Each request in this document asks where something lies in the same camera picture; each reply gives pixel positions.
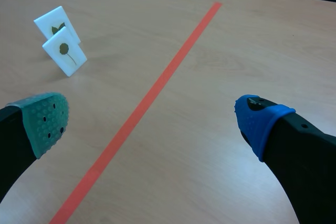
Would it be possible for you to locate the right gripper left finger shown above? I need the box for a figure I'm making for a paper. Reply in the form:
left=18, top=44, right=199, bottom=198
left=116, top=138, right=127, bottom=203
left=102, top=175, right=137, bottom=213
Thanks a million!
left=0, top=92, right=70, bottom=203

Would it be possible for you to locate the white card with lobed leaf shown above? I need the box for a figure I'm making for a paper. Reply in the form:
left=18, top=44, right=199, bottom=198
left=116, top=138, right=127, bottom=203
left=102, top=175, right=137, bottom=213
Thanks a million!
left=33, top=5, right=81, bottom=45

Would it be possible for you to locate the white card with round leaf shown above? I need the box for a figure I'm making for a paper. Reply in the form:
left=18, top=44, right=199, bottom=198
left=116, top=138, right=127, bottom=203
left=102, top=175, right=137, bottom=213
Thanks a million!
left=42, top=26, right=88, bottom=78

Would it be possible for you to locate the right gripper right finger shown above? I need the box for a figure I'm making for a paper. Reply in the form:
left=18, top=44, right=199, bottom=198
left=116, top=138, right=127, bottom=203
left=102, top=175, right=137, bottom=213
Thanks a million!
left=233, top=94, right=336, bottom=224

